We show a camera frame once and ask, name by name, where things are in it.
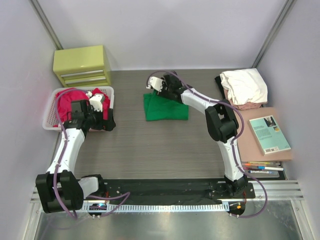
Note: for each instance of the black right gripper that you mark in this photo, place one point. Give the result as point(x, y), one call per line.
point(162, 94)

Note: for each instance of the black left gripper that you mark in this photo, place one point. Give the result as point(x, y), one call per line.
point(107, 125)

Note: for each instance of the green t shirt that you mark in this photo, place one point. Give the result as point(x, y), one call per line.
point(157, 108)

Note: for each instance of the white plastic laundry basket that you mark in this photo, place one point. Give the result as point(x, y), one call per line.
point(50, 121)

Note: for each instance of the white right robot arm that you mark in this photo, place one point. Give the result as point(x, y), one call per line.
point(222, 124)

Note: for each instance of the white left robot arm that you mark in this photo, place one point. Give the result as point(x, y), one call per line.
point(58, 188)

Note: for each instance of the black folded t shirt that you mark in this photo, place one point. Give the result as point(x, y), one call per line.
point(218, 81)

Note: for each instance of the red t shirt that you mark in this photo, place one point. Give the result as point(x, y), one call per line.
point(64, 102)

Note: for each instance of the yellow green drawer cabinet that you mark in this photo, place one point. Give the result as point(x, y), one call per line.
point(82, 67)

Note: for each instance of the white folded t shirt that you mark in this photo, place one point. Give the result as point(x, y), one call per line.
point(244, 86)

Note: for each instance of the pink folded t shirt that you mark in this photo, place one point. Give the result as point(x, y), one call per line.
point(250, 106)

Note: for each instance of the pink desk mat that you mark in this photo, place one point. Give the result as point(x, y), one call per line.
point(249, 149)

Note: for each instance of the yellow highlighter pen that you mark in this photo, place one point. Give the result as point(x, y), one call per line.
point(258, 163)

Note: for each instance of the teal paperback book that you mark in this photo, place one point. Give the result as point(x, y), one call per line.
point(269, 135)

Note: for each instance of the white marker pen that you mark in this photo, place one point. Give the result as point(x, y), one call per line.
point(270, 171)

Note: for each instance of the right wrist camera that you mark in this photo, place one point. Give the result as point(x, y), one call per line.
point(155, 83)

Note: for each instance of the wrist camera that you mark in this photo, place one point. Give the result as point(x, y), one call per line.
point(155, 83)
point(96, 101)

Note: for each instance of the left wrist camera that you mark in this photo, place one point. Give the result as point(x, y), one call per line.
point(96, 101)

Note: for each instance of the aluminium slotted rail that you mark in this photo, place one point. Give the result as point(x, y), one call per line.
point(223, 207)

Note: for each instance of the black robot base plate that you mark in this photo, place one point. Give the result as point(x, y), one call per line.
point(174, 191)

